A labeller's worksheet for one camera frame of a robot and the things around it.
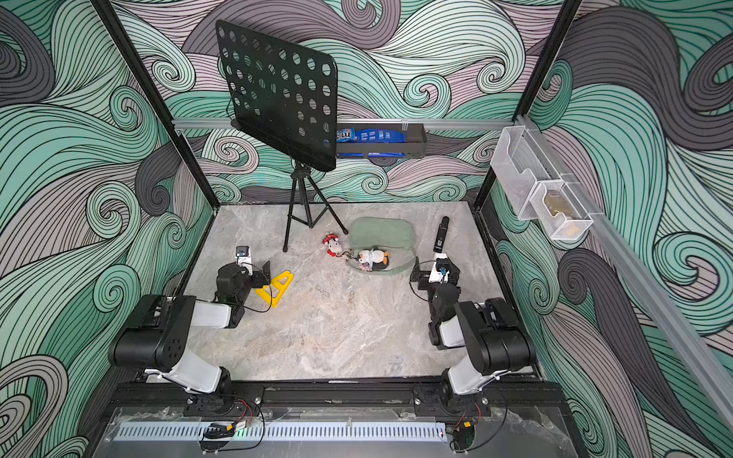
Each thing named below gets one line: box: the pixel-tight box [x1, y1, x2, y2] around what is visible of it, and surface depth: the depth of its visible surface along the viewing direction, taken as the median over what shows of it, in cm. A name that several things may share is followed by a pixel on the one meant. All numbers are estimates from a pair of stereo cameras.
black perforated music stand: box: [215, 20, 349, 253], surface depth 68 cm
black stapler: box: [433, 215, 450, 254], surface depth 110 cm
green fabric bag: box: [347, 216, 417, 273], surface depth 110 cm
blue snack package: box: [335, 127, 407, 144], surface depth 94 cm
